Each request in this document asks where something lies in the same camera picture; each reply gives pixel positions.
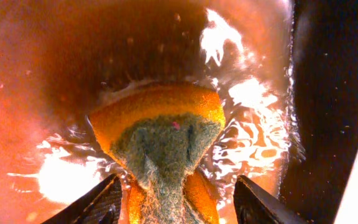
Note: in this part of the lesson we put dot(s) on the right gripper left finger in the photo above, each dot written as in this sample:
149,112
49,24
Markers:
101,205

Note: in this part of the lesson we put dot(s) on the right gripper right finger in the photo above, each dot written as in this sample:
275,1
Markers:
254,205

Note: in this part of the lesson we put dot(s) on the green yellow sponge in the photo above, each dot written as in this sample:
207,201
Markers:
159,134

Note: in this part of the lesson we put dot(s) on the black water tray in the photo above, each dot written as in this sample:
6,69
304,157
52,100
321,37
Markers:
286,73

